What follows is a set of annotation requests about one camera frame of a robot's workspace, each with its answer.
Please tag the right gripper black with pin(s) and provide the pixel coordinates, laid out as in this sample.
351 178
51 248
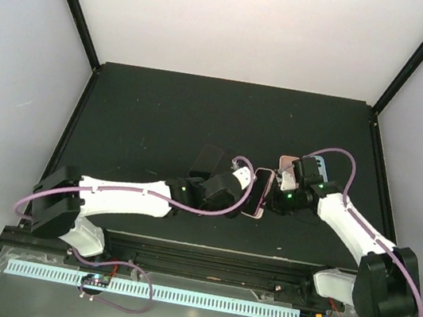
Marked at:
273 203

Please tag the pink phone case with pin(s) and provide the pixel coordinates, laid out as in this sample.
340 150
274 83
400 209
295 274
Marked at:
264 195

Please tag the pink cased phone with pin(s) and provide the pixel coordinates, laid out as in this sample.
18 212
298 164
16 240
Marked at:
286 164

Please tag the black phone pink edge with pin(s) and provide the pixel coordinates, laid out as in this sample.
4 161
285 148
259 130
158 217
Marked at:
206 163

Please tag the light blue phone case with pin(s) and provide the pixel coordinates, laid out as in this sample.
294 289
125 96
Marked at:
322 168

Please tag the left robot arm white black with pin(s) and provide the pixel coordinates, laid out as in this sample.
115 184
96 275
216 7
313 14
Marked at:
65 201

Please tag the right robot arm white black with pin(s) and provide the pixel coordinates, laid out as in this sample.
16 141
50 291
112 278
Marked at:
386 275

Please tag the left small circuit board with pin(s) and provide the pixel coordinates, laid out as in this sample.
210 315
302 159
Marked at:
93 279

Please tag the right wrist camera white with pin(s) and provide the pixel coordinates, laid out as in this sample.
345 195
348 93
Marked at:
286 180

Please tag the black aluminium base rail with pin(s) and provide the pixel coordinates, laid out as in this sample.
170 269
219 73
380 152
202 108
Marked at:
290 283

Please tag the white slotted cable duct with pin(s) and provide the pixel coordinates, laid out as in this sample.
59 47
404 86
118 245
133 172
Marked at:
175 296

